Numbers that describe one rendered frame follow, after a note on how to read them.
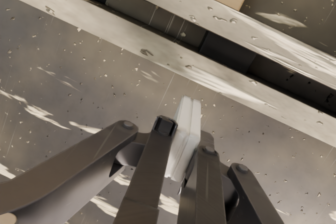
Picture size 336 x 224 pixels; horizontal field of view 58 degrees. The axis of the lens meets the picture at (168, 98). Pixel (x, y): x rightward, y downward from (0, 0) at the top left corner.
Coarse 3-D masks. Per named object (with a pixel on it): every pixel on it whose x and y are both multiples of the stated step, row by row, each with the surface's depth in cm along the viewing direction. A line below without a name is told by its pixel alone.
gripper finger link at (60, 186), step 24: (120, 120) 16; (96, 144) 13; (120, 144) 14; (48, 168) 10; (72, 168) 11; (96, 168) 12; (120, 168) 15; (0, 192) 9; (24, 192) 9; (48, 192) 9; (72, 192) 11; (96, 192) 13; (24, 216) 9; (48, 216) 10
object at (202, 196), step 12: (204, 156) 15; (216, 156) 16; (204, 168) 14; (216, 168) 14; (192, 180) 14; (204, 180) 13; (216, 180) 13; (180, 192) 16; (192, 192) 13; (204, 192) 12; (216, 192) 13; (180, 204) 14; (192, 204) 12; (204, 204) 11; (216, 204) 12; (180, 216) 13; (192, 216) 11; (204, 216) 11; (216, 216) 11
